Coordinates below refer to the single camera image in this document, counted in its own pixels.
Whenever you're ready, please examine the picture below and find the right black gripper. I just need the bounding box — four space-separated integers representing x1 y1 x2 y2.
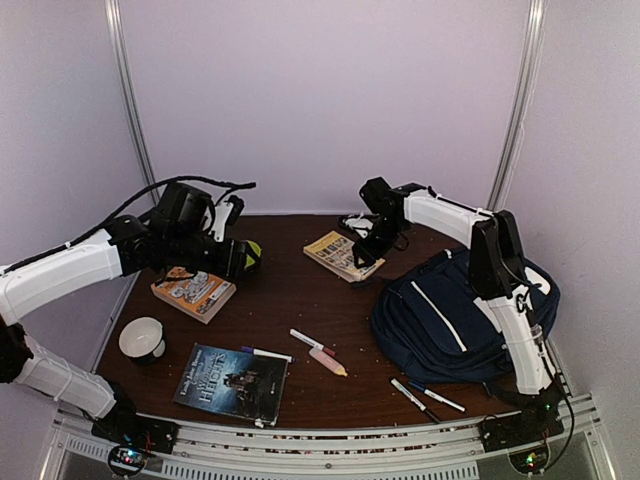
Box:
352 216 404 268

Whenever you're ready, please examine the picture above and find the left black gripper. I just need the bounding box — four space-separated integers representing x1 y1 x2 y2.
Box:
165 229 262 280

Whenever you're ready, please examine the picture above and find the yellow paperback book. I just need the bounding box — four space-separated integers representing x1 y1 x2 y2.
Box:
303 231 385 283

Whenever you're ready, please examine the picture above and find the orange comic paperback book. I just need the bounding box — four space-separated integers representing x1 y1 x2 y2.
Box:
151 267 236 324

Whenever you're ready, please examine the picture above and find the navy blue backpack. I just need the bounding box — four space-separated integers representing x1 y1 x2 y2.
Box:
370 247 550 395

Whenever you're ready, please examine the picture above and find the red capped white marker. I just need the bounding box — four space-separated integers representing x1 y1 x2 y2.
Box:
289 329 336 357

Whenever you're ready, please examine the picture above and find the blue capped white pen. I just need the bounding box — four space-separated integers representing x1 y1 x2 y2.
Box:
409 380 467 413

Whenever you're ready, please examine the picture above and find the black capped white pen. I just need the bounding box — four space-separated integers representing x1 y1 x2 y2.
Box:
390 378 441 424

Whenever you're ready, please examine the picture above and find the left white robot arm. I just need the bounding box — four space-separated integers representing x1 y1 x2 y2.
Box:
1 175 261 444

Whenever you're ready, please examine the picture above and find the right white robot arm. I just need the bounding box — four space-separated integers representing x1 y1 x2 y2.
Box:
344 177 562 442

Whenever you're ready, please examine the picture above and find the lime green plastic bowl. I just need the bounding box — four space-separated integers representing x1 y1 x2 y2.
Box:
244 240 262 273

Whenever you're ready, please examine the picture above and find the purple capped white marker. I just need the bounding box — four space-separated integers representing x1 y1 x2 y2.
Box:
241 346 296 363

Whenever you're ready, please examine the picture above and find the dark Wuthering Heights book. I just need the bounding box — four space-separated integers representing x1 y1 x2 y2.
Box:
173 343 289 427

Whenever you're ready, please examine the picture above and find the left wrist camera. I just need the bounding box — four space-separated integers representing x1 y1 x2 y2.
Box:
210 194 245 243

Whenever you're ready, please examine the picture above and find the front aluminium rail frame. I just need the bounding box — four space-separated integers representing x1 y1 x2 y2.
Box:
35 395 621 479

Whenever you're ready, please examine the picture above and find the right corner aluminium post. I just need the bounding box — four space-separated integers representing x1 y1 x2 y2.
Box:
487 0 548 210

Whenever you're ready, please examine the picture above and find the corner aluminium post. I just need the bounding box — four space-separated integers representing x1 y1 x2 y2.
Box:
104 0 156 186
487 0 548 210

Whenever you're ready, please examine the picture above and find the left corner aluminium post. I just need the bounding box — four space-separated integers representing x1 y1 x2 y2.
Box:
104 0 156 186

